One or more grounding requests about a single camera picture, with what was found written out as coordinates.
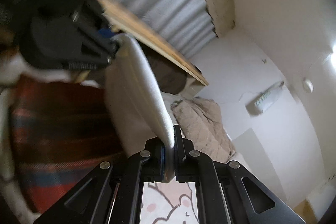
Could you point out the grey curtain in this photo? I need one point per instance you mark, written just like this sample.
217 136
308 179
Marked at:
185 24

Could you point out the red plaid scarf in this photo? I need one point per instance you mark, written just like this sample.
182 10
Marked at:
58 133

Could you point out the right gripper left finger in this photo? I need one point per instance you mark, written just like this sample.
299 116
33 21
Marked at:
127 180

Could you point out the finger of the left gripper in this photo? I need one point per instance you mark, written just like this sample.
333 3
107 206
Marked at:
83 63
91 23

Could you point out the white garment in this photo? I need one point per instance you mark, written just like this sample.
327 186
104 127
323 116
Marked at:
135 102

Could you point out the pink bear pattern bedsheet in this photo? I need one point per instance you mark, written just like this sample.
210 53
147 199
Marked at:
173 202

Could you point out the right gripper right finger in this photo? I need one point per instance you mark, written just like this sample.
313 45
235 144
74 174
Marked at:
192 165

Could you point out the wooden bedside shelf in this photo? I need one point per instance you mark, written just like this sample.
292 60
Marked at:
124 20

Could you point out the white ceiling smoke detector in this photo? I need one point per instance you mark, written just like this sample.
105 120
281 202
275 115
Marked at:
307 85

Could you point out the white wall power strip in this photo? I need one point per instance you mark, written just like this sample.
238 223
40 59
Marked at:
265 100

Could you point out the beige quilted pillow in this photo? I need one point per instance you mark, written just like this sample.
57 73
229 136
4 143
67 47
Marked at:
201 122

